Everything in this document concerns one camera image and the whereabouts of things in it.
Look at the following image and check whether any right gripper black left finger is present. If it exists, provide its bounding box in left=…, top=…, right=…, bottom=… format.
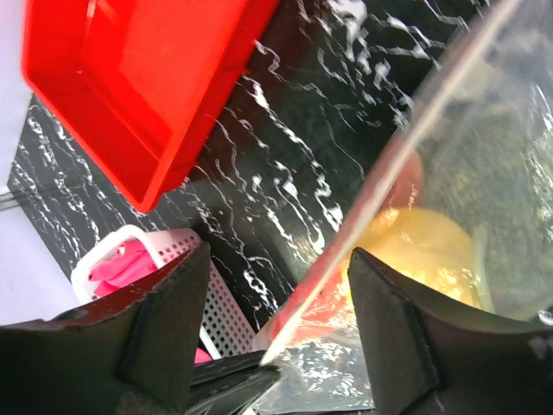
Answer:
left=1, top=243, right=210, bottom=414

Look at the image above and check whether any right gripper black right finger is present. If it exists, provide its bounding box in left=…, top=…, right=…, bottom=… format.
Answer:
left=348, top=248, right=552, bottom=414

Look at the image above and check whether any clear zip top bag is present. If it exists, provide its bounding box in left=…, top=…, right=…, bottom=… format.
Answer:
left=253, top=1, right=552, bottom=414

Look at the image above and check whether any yellow fake fruit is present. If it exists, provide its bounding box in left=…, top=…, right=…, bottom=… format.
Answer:
left=356, top=207, right=481, bottom=309

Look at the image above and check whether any green fake vegetable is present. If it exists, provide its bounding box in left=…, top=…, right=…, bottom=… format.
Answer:
left=421, top=59, right=552, bottom=320

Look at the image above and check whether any white perforated plastic basket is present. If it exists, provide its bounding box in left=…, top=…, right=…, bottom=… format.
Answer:
left=71, top=225, right=255, bottom=359

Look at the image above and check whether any pink cloth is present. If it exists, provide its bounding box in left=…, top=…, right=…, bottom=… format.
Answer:
left=88, top=239, right=213, bottom=365

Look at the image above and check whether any red plastic tray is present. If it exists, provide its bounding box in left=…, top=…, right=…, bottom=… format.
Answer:
left=22, top=0, right=277, bottom=212

